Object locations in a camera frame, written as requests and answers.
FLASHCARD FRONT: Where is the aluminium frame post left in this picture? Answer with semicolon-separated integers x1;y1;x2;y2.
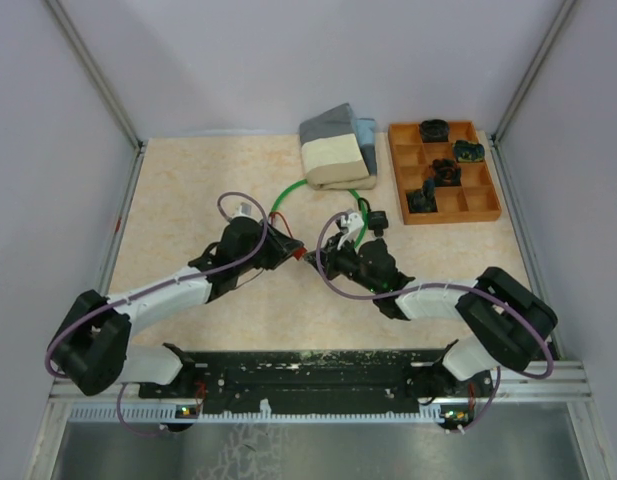
42;0;143;150

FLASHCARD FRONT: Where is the dark rolled item lower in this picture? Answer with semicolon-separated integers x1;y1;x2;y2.
406;178;437;213

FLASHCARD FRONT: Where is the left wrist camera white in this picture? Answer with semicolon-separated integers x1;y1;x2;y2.
232;202;253;220

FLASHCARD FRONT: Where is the wooden compartment tray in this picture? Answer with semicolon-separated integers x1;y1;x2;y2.
388;119;502;225

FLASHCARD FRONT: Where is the red cable seal lock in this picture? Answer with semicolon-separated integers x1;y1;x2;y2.
269;211;307;260

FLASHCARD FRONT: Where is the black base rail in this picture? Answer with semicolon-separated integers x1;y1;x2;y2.
139;349;494;416

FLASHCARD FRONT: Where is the dark rolled item top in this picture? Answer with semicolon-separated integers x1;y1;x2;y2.
419;119;450;143

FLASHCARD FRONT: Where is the dark rolled item right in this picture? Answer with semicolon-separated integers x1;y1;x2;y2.
452;140;485;163

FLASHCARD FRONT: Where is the green cable lock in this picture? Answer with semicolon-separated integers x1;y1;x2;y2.
269;180;369;247

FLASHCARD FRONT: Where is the black Kaijing padlock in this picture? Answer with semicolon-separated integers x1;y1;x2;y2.
357;197;389;238

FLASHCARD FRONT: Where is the dark rolled item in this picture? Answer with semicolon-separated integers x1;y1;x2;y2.
406;178;437;213
452;140;485;163
419;119;450;143
431;158;462;187

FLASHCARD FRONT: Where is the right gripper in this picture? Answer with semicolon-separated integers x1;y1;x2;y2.
303;231;380;294

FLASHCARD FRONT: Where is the dark rolled item middle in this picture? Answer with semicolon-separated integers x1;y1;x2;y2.
431;158;462;187

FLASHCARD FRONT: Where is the aluminium frame post right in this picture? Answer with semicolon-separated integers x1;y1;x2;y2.
490;0;579;144

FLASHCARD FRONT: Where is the folded grey beige cloth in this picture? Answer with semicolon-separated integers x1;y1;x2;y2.
298;103;378;190

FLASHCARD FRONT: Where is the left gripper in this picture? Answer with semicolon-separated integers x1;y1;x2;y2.
237;219;305;275

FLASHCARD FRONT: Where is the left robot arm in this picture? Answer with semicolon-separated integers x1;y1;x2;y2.
44;216;304;397

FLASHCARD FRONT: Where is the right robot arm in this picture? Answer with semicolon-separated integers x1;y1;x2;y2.
304;238;558;396

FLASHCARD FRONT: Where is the aluminium frame post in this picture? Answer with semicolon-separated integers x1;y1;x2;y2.
42;0;143;150
490;0;579;144

